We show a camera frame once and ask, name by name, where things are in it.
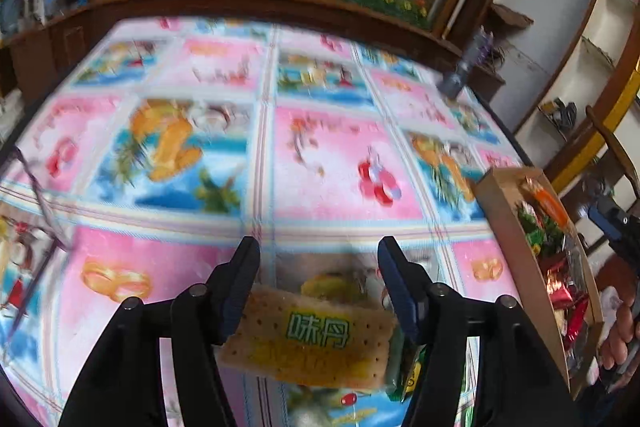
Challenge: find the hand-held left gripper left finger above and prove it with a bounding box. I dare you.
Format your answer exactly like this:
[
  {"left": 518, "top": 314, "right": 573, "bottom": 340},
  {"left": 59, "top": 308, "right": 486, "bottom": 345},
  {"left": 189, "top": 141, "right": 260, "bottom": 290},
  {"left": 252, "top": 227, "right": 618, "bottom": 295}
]
[{"left": 59, "top": 236, "right": 262, "bottom": 427}]

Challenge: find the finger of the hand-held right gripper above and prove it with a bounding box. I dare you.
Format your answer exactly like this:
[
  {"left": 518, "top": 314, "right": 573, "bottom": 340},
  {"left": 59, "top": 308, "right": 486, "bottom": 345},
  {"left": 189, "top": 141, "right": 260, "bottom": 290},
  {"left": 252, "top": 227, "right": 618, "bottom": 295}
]
[{"left": 588, "top": 197, "right": 640, "bottom": 259}]

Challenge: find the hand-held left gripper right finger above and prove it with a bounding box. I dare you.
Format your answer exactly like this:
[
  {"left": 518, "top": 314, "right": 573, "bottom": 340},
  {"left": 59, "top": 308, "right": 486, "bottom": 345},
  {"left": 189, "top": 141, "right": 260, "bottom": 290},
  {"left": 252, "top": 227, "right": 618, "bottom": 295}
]
[{"left": 377, "top": 236, "right": 583, "bottom": 427}]

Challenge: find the pile of mixed snack packets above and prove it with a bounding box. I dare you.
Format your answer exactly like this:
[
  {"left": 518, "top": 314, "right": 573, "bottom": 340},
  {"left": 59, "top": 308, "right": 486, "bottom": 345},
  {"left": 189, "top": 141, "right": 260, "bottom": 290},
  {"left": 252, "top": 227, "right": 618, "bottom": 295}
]
[{"left": 516, "top": 173, "right": 604, "bottom": 389}]

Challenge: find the green snack packet yellow emblem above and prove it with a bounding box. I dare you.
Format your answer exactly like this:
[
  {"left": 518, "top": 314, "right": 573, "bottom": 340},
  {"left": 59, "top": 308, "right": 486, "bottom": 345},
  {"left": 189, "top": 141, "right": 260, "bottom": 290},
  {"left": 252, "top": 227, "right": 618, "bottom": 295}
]
[{"left": 384, "top": 331, "right": 427, "bottom": 404}]

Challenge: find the yellow cracker packet green label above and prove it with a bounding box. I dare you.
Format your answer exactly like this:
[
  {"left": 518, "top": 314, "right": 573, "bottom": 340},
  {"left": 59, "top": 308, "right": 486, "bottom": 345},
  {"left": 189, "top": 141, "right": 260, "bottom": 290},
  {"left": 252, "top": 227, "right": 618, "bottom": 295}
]
[{"left": 215, "top": 284, "right": 401, "bottom": 390}]

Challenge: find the cardboard box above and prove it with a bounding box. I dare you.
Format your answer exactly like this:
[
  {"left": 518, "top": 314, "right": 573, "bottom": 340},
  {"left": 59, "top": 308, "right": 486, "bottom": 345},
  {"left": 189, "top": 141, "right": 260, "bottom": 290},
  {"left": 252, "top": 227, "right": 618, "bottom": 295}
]
[{"left": 471, "top": 166, "right": 607, "bottom": 401}]

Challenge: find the person's right hand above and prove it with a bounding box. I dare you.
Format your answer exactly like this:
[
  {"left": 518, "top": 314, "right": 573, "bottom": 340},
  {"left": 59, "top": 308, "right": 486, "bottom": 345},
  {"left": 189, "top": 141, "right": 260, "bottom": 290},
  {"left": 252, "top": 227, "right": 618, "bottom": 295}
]
[{"left": 600, "top": 299, "right": 640, "bottom": 375}]

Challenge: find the curved wooden chair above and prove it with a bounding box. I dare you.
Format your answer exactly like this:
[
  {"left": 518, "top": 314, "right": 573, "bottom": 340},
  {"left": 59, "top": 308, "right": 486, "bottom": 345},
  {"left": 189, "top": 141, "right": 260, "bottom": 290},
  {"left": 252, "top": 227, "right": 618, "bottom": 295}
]
[{"left": 584, "top": 103, "right": 640, "bottom": 204}]

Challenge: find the black yellow tool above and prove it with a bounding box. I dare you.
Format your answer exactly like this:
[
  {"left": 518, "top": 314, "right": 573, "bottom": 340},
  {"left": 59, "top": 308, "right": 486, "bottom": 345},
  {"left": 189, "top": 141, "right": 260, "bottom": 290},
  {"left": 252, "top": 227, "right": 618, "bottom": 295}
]
[{"left": 539, "top": 96, "right": 579, "bottom": 128}]

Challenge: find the printed pink blue tablecloth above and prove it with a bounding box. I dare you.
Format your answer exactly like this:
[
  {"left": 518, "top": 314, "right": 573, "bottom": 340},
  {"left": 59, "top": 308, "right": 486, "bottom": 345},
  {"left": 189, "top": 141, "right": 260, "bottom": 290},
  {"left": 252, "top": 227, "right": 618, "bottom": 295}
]
[{"left": 0, "top": 16, "right": 532, "bottom": 427}]

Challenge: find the blurred bottle on table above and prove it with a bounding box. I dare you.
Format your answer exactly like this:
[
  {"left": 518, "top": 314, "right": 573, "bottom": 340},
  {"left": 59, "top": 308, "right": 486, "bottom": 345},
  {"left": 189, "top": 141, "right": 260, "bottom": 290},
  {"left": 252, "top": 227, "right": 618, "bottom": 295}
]
[{"left": 439, "top": 28, "right": 494, "bottom": 101}]

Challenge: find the grey blue bag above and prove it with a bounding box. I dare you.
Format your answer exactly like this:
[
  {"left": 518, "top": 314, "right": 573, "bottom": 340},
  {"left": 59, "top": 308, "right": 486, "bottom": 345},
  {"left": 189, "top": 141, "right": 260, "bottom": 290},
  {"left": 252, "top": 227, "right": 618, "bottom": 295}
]
[{"left": 0, "top": 0, "right": 24, "bottom": 35}]

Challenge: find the white wall shelf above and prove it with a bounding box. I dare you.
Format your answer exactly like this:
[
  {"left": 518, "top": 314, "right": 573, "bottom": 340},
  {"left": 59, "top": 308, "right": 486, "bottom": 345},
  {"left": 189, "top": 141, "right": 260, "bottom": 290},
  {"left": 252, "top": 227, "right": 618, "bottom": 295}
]
[{"left": 492, "top": 0, "right": 640, "bottom": 150}]

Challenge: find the dark wire stand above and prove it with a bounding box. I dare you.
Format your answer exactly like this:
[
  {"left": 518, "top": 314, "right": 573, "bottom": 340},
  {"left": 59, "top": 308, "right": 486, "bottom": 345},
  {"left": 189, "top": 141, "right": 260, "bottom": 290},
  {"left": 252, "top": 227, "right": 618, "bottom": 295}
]
[{"left": 9, "top": 146, "right": 77, "bottom": 254}]

